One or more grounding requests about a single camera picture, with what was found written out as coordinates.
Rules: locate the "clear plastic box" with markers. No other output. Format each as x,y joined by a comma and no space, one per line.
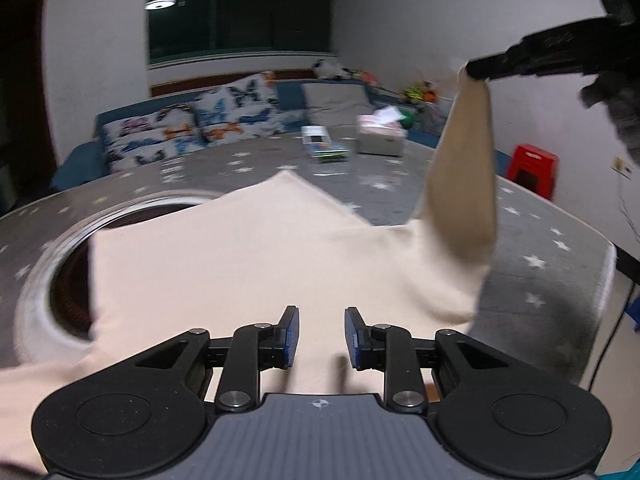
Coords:
331,154

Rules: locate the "cream sweatshirt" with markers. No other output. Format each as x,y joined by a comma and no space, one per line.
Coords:
225,270

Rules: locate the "wide butterfly print pillow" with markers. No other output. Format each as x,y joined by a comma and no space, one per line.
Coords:
145,140

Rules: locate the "white remote control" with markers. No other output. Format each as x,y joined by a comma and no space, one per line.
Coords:
315,135

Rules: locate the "grey tissue box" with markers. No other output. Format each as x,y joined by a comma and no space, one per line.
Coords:
380,137

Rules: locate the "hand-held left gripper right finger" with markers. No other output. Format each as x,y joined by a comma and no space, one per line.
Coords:
354,335

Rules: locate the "black and white plush toy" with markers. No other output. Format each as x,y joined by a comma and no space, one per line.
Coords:
327,69

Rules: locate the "yellow green toy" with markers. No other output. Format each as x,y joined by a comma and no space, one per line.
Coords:
414,92

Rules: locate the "wall socket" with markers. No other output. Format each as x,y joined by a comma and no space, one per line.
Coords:
622,166

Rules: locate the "grey pillow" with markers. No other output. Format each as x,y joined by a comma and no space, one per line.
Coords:
335,105

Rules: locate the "blue sofa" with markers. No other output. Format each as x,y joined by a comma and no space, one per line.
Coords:
287,96

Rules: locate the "green bowl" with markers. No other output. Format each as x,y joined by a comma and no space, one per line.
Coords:
407,121

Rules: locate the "round table hotplate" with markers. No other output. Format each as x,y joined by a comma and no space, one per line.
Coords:
65,285

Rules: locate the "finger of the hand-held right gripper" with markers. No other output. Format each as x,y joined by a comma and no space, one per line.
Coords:
530,57

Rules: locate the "orange plush toy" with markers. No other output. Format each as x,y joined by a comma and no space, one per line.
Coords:
370,78

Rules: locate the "square butterfly print pillow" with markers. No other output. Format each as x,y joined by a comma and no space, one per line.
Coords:
235,105

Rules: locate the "red plastic stool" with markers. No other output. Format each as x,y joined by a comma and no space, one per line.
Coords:
532,162

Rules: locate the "window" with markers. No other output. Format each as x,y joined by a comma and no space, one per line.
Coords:
240,10

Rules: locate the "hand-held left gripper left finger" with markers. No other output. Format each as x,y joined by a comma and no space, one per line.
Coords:
290,335

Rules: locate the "grey star print tablecloth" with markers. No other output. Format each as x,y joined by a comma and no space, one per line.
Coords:
310,180

